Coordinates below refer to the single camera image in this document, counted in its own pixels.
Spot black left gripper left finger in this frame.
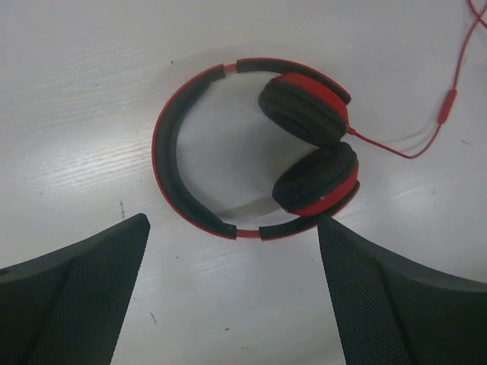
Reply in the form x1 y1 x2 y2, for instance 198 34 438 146
1 213 150 364

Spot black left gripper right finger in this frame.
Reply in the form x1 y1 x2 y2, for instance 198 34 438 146
318 216 486 364

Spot red black headphones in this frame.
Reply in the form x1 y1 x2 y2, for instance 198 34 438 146
151 58 360 240

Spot red headphone cable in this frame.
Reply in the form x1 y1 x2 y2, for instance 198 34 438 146
348 0 487 160

